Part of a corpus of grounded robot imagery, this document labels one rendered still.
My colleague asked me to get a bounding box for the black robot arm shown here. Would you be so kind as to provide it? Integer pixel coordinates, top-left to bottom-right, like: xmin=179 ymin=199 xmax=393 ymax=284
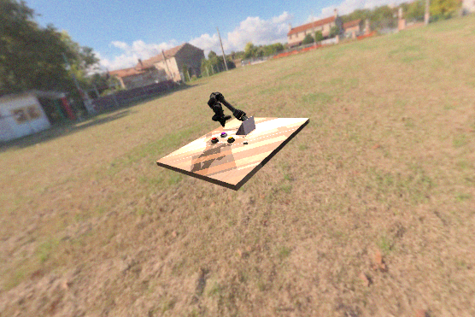
xmin=208 ymin=92 xmax=248 ymax=121

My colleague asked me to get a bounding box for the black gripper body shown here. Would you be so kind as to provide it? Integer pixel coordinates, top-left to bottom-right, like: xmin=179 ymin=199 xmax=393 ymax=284
xmin=217 ymin=109 xmax=231 ymax=120

